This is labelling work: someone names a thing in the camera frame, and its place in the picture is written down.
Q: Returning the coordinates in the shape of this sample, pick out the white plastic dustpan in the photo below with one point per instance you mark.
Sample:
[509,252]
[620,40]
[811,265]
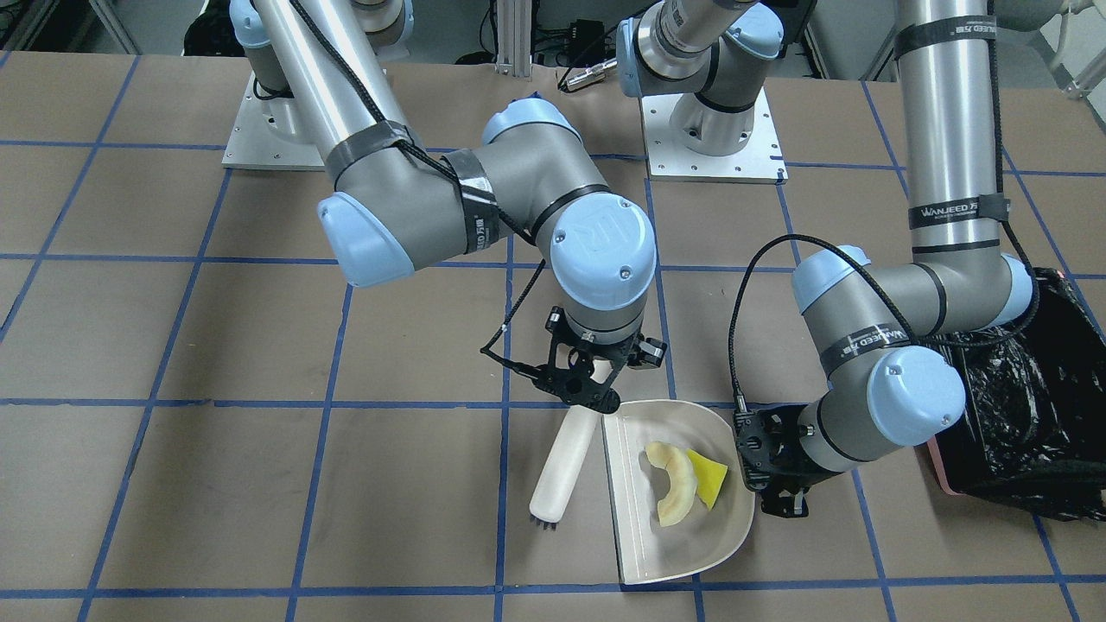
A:
[650,553]

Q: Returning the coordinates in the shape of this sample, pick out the aluminium frame post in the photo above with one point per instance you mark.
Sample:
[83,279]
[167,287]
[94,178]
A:
[513,38]

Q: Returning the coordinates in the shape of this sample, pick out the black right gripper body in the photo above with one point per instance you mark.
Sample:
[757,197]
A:
[648,352]

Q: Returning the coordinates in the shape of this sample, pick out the bin with black bag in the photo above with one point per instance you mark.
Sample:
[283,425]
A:
[1033,433]

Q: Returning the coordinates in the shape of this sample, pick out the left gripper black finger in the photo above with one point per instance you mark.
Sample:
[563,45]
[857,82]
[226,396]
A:
[784,504]

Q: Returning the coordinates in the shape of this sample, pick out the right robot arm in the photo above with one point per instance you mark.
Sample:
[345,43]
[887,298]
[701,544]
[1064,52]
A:
[396,209]

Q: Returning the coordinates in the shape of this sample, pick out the black power box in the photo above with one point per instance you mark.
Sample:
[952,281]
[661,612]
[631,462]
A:
[583,36]

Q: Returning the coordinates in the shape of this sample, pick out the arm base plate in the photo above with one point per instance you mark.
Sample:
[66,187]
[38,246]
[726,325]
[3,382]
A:
[687,141]
[268,136]

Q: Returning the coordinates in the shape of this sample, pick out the white brush black bristles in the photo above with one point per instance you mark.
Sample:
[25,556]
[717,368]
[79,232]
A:
[562,467]

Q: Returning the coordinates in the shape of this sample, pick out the curved croissant bread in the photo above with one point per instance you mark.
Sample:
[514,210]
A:
[680,498]

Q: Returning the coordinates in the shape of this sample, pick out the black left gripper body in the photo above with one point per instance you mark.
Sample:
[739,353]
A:
[793,498]

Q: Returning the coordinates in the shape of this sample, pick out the yellow green sponge piece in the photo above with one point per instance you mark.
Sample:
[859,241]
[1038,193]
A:
[710,476]

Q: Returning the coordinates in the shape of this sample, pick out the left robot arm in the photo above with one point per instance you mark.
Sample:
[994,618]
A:
[875,329]

